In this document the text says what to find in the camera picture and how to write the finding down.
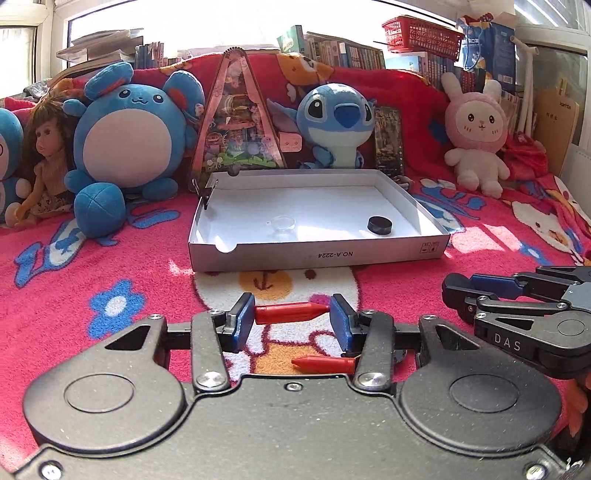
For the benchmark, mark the Doraemon plush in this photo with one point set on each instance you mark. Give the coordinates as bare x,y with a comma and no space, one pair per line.
14,189

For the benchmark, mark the white cardboard box tray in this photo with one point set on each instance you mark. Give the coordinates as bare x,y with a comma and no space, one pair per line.
331,208

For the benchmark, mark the blue Stitch plush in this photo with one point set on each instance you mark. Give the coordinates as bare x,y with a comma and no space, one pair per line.
334,119

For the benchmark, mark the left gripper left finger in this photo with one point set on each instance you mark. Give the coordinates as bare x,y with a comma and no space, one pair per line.
214,333

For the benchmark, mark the black round cylinder container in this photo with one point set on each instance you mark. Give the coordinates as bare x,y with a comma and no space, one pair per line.
380,225

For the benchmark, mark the stack of books left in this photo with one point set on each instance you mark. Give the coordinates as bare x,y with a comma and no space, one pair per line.
99,47

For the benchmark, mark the blue paper bag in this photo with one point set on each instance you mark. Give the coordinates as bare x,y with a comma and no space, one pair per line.
487,46

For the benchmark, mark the small pink cube toy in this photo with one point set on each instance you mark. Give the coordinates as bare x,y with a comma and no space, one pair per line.
290,142

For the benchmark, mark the smartphone leaning on sofa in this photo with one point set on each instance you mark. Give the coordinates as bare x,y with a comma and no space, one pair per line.
389,150

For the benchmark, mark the black binder clip on tray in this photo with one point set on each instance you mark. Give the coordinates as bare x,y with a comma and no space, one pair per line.
204,192

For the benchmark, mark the blue round mouse plush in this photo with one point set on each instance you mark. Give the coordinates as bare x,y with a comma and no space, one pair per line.
129,140

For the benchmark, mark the red crayon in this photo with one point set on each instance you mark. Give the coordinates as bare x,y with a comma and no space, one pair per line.
289,313
325,365

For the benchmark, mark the red cartoon fleece blanket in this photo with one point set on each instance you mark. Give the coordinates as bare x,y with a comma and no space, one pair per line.
61,292

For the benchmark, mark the pink triangular toy box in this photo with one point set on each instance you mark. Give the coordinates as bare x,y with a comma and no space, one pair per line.
236,133

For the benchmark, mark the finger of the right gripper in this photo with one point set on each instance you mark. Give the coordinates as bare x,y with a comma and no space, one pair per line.
545,283
458,294

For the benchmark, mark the red plastic basket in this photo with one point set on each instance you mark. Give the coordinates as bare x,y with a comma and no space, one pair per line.
410,34

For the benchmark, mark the brown-haired doll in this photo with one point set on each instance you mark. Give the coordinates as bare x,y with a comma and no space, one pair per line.
47,153

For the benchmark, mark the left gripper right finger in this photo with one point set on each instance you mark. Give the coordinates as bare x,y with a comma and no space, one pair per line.
368,337

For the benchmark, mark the pink bunny plush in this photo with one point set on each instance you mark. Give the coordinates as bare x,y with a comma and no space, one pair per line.
477,127

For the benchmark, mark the row of books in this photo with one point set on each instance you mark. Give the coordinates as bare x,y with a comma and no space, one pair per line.
308,51

